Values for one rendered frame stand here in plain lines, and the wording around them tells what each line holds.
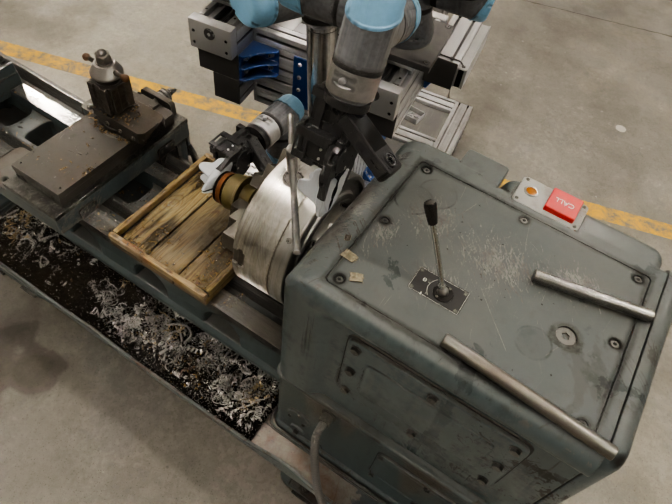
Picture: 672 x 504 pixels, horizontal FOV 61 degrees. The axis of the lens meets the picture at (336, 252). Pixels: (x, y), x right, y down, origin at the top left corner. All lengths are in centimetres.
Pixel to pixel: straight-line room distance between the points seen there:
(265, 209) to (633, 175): 262
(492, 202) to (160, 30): 292
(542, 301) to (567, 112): 270
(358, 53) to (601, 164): 269
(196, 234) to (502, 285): 78
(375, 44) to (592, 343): 57
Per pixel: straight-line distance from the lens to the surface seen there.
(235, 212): 121
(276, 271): 109
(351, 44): 81
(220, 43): 172
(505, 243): 106
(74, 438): 224
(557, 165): 327
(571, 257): 110
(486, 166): 118
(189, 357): 162
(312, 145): 88
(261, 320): 134
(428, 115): 295
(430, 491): 133
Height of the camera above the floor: 203
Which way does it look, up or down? 53 degrees down
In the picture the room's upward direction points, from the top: 10 degrees clockwise
